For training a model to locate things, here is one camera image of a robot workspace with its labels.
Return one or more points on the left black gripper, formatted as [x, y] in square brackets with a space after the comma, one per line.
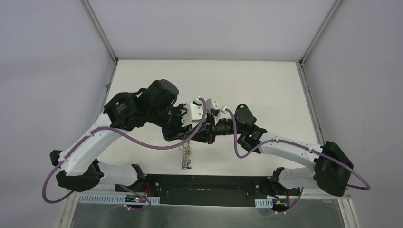
[184, 131]

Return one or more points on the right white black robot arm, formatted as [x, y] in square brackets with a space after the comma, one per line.
[322, 166]

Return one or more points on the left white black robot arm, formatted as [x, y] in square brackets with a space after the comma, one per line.
[79, 168]

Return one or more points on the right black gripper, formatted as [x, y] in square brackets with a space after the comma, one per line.
[207, 135]

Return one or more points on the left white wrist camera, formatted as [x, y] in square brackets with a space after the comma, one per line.
[193, 113]

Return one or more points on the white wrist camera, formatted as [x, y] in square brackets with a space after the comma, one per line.
[193, 113]
[215, 108]

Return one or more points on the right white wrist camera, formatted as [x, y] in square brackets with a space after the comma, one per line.
[215, 108]

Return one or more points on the right white cable duct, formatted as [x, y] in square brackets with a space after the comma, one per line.
[263, 203]

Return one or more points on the metal disc keyring holder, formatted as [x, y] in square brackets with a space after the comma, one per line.
[186, 153]

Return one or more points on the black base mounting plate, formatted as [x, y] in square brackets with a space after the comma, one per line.
[222, 191]

